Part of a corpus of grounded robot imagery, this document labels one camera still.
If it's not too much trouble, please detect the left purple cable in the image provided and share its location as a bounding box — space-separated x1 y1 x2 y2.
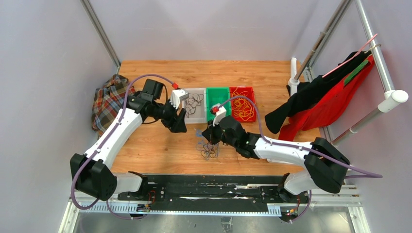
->
70 73 180 221

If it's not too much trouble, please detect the brown cable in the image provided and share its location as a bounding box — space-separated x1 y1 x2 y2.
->
182 93 205 118

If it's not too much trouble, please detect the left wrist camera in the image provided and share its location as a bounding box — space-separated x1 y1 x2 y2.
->
169 89 189 110

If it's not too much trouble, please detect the cable bundle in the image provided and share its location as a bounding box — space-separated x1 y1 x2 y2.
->
194 128 221 161

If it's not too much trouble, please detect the plaid cloth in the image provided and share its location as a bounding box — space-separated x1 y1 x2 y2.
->
91 75 130 137

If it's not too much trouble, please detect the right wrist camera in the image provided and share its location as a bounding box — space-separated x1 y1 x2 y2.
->
210 103 227 126

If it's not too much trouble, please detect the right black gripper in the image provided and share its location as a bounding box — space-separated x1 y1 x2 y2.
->
202 117 238 148

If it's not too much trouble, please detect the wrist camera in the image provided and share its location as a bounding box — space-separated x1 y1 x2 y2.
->
169 89 189 110
210 103 227 126

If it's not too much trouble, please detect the metal clothes rack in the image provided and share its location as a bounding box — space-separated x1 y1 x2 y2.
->
288 0 409 146

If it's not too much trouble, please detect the pink hanger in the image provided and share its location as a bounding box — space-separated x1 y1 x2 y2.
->
322 33 378 78

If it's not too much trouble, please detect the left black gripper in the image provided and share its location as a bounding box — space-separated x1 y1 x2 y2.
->
153 98 188 133

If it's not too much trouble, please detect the black garment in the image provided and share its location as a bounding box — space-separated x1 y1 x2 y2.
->
265 51 371 134

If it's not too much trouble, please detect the red garment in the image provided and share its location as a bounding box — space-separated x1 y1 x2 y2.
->
278 53 375 141

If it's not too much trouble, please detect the green plastic bin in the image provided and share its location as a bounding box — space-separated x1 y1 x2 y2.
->
206 87 231 123

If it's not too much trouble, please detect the red plastic bin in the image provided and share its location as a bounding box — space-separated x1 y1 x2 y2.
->
229 86 257 123

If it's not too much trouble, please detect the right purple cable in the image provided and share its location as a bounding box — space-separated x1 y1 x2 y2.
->
209 96 384 222

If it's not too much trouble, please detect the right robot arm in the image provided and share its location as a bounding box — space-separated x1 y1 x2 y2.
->
202 116 350 202

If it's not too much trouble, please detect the white plastic bin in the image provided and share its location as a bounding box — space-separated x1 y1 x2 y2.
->
182 88 206 124

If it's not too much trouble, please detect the purple cable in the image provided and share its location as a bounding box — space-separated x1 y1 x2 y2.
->
209 96 384 222
70 73 180 221

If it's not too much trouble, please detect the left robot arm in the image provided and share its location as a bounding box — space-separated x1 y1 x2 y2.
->
69 75 189 201

